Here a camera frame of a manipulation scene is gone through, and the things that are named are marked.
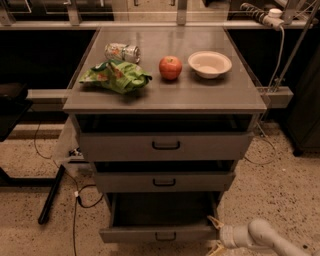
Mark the dark cabinet at right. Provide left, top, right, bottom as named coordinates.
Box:
left=285, top=46, right=320, bottom=156

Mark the grey top drawer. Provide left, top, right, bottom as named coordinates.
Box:
left=77, top=114, right=253, bottom=161

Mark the crushed soda can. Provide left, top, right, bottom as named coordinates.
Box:
left=104, top=43, right=141, bottom=64

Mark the grey metal rail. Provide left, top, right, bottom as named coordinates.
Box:
left=258, top=86, right=294, bottom=109

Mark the black desk frame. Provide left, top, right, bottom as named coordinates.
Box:
left=0, top=83, right=65, bottom=225

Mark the white paper bowl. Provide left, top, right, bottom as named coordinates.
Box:
left=188, top=51, right=232, bottom=79

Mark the white power strip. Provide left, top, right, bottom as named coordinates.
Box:
left=239, top=2, right=285, bottom=32

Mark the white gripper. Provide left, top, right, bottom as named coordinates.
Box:
left=206, top=215, right=250, bottom=256

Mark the red apple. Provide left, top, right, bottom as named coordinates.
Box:
left=159, top=56, right=182, bottom=80

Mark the grey drawer cabinet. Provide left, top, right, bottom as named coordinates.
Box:
left=62, top=25, right=268, bottom=221

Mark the green chip bag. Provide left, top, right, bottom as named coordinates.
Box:
left=79, top=59, right=152, bottom=94

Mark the grey bottom drawer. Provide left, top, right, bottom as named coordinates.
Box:
left=99, top=192, right=217, bottom=243

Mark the black floor cable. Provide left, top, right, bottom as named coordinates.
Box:
left=32, top=120, right=104, bottom=256

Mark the grey drawer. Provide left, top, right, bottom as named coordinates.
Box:
left=99, top=192, right=217, bottom=243
left=94, top=161, right=235, bottom=192
left=77, top=114, right=253, bottom=161

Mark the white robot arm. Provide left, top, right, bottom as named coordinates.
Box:
left=207, top=215, right=320, bottom=256

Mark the grey middle drawer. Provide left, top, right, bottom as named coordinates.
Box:
left=94, top=161, right=235, bottom=192

